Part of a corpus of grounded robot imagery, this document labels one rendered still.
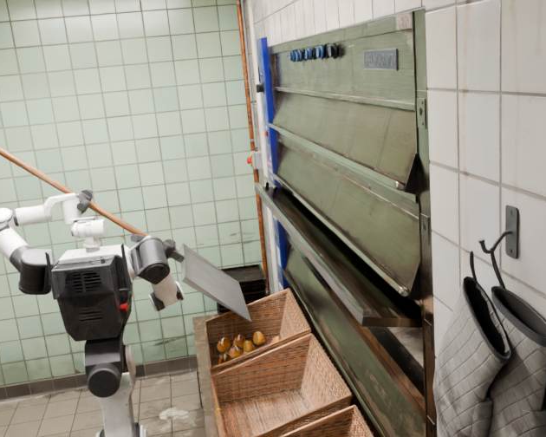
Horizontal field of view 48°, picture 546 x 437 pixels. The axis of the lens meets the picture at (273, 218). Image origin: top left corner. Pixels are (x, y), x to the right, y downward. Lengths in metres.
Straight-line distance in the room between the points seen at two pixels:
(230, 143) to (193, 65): 0.54
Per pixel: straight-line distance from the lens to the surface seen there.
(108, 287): 2.21
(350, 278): 1.77
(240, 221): 4.15
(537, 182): 1.02
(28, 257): 2.40
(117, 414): 2.57
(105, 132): 4.04
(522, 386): 1.10
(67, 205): 2.63
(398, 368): 1.79
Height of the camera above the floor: 2.02
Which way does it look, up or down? 14 degrees down
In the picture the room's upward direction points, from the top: 5 degrees counter-clockwise
